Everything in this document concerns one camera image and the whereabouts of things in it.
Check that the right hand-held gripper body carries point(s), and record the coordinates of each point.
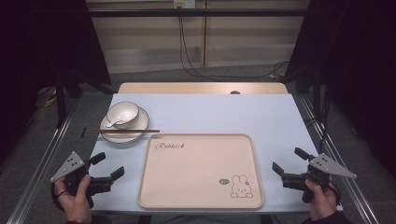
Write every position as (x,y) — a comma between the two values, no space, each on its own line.
(323,165)

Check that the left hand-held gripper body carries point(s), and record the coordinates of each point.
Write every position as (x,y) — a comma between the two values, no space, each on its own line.
(71,165)

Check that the person's right hand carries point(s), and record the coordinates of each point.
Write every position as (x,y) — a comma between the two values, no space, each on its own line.
(322,200)

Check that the person's left hand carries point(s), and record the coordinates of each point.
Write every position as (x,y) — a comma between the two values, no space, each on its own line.
(76,203)

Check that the small black stick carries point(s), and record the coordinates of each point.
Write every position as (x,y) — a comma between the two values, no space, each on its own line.
(83,132)

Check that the brown wooden chopstick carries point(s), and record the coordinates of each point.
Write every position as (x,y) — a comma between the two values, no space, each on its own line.
(124,130)

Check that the white ceramic spoon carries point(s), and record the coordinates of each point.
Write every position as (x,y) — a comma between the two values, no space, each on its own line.
(112,123)

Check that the white bowl with dark rim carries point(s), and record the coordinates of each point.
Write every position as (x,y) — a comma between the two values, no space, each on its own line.
(123,113)

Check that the white plate with dark rim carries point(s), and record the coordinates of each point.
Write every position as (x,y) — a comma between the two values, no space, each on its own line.
(137,124)

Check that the beige tray with rabbit print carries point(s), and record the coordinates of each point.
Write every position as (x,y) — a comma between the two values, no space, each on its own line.
(199,171)

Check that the light blue table mat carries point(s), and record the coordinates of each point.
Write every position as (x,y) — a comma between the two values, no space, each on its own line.
(218,115)

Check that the black curtain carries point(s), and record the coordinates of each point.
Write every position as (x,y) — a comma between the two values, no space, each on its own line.
(358,62)
(46,46)

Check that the wooden table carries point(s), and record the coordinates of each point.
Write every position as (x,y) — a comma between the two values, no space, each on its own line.
(186,87)

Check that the black horizontal bar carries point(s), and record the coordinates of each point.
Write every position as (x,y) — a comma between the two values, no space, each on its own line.
(199,12)

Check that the aluminium frame rail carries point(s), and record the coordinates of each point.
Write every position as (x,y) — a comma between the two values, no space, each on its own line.
(43,161)
(336,155)

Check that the white wall socket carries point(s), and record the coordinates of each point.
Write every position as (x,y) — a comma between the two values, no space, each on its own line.
(184,3)

